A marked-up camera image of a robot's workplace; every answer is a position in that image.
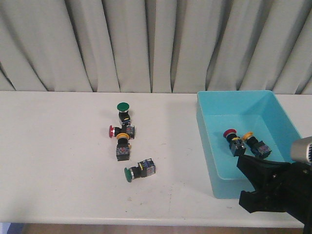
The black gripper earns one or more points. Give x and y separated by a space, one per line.
292 187

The yellow push button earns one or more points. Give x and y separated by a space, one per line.
123 147
258 148

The red push button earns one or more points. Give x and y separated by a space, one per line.
124 129
236 145

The teal plastic box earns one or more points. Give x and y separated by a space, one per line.
245 111

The lying green push button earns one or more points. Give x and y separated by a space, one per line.
143 169

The lying yellow push button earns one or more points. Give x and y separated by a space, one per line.
123 147

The lying red push button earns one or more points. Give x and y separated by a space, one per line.
124 129

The upright green push button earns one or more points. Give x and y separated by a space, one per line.
124 117

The grey pleated curtain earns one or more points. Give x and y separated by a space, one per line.
156 46

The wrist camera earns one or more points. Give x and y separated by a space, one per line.
301 150

